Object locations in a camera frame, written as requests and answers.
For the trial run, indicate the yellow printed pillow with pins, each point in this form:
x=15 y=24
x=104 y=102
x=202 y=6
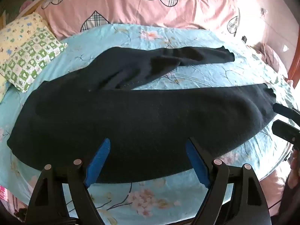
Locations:
x=14 y=35

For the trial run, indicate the wooden door frame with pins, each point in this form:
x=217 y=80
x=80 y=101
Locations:
x=295 y=58

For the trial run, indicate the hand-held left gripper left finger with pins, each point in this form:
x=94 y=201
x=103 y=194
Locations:
x=99 y=159

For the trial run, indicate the small black plug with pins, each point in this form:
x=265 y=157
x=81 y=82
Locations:
x=244 y=39

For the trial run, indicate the green checked pillow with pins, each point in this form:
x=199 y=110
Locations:
x=30 y=58

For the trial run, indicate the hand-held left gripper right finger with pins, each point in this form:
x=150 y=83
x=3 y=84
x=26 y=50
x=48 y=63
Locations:
x=196 y=161

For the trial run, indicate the dark cloth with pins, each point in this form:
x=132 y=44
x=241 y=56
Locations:
x=289 y=199

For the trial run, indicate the blue floral bed sheet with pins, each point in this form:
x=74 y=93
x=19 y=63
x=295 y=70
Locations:
x=199 y=79

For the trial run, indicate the mauve pillow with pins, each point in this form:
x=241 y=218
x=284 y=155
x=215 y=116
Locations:
x=274 y=58

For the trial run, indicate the pink quilt with plaid hearts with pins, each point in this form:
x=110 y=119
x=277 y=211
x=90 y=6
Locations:
x=117 y=0

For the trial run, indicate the black pants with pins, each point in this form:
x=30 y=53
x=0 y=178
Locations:
x=140 y=121

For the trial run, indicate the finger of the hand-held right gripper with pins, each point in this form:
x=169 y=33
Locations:
x=284 y=110
x=283 y=129

